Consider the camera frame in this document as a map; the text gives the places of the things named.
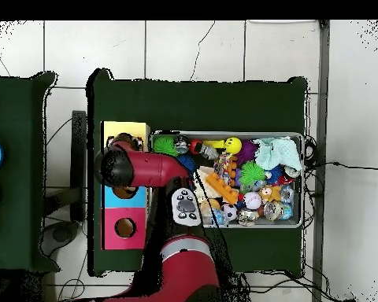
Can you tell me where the silver wire mesh bin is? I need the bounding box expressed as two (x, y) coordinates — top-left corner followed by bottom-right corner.
(148, 130), (305, 229)

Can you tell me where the yellow smiley face ball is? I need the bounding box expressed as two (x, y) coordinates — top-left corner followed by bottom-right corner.
(224, 137), (243, 155)

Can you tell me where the wooden box with three holes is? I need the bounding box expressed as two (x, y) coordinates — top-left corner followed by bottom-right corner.
(100, 121), (151, 251)

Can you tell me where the cream fluffy cloth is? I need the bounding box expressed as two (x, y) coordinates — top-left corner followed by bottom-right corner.
(193, 168), (223, 201)

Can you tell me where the orange plastic block toy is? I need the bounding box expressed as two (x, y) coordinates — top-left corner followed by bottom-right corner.
(205, 171), (239, 204)

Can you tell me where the blue spiky rubber ball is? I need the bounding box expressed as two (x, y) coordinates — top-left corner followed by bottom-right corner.
(176, 153), (198, 173)

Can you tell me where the green spiky rubber ball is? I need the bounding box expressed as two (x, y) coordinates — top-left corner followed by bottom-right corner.
(239, 160), (268, 187)
(153, 136), (180, 157)

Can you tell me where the mint green knitted cloth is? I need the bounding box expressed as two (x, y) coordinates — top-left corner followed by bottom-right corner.
(254, 137), (303, 172)

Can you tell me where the long black cable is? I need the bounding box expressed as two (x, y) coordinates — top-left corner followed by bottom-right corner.
(305, 160), (378, 171)

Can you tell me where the grey metal rail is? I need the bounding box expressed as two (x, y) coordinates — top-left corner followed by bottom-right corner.
(311, 20), (331, 302)

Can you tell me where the white baseball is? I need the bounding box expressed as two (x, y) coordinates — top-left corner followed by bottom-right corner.
(243, 191), (262, 210)

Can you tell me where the dark green table cloth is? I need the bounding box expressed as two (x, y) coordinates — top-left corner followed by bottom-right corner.
(0, 72), (60, 273)
(87, 68), (308, 278)

